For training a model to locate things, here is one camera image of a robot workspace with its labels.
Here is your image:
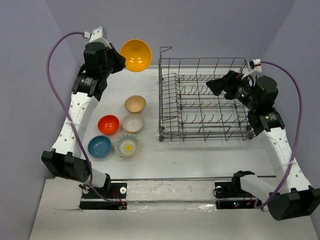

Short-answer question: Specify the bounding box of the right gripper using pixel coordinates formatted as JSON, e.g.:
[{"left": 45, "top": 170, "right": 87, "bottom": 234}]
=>
[{"left": 205, "top": 70, "right": 259, "bottom": 111}]

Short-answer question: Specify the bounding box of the yellow bowl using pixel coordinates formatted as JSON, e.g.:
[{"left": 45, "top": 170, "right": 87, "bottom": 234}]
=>
[{"left": 120, "top": 39, "right": 153, "bottom": 73}]

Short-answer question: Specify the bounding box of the beige bowl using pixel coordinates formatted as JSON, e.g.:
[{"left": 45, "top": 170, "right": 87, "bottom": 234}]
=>
[{"left": 124, "top": 95, "right": 147, "bottom": 113}]

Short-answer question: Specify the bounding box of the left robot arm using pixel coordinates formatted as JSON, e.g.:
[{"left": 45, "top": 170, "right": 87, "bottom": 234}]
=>
[{"left": 41, "top": 41, "right": 125, "bottom": 198}]

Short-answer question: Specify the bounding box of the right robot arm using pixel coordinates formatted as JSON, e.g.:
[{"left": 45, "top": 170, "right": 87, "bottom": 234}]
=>
[{"left": 206, "top": 70, "right": 320, "bottom": 221}]

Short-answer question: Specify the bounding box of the orange bowl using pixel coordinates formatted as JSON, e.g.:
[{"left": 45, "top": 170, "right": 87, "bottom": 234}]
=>
[{"left": 97, "top": 115, "right": 120, "bottom": 135}]

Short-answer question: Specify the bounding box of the white bowl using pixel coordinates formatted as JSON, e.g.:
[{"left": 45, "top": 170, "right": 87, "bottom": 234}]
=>
[{"left": 122, "top": 113, "right": 145, "bottom": 134}]

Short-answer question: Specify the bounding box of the patterned sunflower bowl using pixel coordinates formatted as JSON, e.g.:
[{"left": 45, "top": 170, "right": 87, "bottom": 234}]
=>
[{"left": 114, "top": 133, "right": 140, "bottom": 157}]

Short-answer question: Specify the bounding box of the blue bowl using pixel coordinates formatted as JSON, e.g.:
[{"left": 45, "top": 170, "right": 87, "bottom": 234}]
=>
[{"left": 87, "top": 135, "right": 112, "bottom": 158}]

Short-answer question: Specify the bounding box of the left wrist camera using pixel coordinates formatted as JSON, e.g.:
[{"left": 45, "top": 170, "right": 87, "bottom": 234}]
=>
[{"left": 83, "top": 26, "right": 112, "bottom": 49}]

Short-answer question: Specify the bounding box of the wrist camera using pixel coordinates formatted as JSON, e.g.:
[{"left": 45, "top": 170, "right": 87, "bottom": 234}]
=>
[
  {"left": 241, "top": 58, "right": 262, "bottom": 80},
  {"left": 83, "top": 26, "right": 112, "bottom": 49}
]

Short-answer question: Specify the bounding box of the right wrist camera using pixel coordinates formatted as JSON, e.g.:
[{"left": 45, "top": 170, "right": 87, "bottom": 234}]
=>
[{"left": 241, "top": 58, "right": 262, "bottom": 80}]

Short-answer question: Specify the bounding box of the grey wire dish rack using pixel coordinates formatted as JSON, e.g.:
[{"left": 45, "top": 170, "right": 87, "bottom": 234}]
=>
[{"left": 158, "top": 46, "right": 255, "bottom": 142}]

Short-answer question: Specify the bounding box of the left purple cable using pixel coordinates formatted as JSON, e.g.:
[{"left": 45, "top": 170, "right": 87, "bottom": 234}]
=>
[{"left": 46, "top": 31, "right": 126, "bottom": 210}]

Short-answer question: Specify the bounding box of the purple cable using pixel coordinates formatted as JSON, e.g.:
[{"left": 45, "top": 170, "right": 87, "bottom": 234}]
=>
[
  {"left": 46, "top": 31, "right": 126, "bottom": 210},
  {"left": 253, "top": 60, "right": 303, "bottom": 210}
]

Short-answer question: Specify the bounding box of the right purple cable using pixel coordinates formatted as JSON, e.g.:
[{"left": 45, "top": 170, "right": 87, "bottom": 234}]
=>
[{"left": 253, "top": 60, "right": 303, "bottom": 210}]

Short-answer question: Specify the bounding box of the metal rail bar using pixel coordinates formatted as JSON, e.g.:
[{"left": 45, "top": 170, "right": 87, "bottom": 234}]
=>
[{"left": 82, "top": 176, "right": 276, "bottom": 182}]

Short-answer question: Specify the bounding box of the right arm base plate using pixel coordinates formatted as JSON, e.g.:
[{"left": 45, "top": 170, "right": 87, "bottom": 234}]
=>
[{"left": 212, "top": 181, "right": 257, "bottom": 210}]

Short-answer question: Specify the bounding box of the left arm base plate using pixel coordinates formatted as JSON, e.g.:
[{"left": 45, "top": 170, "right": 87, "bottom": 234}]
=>
[{"left": 79, "top": 181, "right": 128, "bottom": 211}]

